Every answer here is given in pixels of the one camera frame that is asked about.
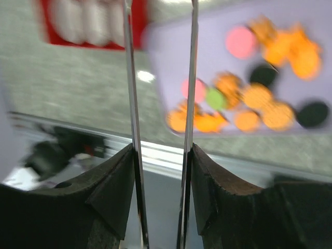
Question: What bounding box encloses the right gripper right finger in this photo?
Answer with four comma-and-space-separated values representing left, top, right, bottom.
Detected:
176, 1, 331, 248

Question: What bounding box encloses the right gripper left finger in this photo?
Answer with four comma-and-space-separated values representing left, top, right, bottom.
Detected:
1, 1, 149, 248

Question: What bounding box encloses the plain orange round cookie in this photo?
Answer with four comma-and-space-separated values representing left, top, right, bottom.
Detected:
234, 110, 260, 132

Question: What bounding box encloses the dotted round biscuit left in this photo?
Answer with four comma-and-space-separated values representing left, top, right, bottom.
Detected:
167, 109, 186, 133

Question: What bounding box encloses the dotted round biscuit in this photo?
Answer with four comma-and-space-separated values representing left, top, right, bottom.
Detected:
167, 109, 186, 133
242, 82, 273, 109
261, 101, 295, 131

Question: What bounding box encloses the green round cookie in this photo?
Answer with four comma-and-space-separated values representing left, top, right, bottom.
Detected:
205, 88, 227, 110

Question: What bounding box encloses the dotted round biscuit right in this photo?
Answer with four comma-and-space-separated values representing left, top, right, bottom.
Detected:
261, 101, 295, 131

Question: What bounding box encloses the dotted round biscuit middle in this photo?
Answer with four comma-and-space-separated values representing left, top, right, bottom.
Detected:
242, 82, 273, 109

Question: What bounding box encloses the black sandwich cookie right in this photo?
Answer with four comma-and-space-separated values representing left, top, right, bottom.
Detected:
296, 101, 330, 129

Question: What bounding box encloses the lilac plastic tray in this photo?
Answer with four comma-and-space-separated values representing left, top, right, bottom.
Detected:
141, 0, 332, 137

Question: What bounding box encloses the red cookie box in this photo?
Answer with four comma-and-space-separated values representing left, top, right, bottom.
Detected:
38, 0, 148, 51

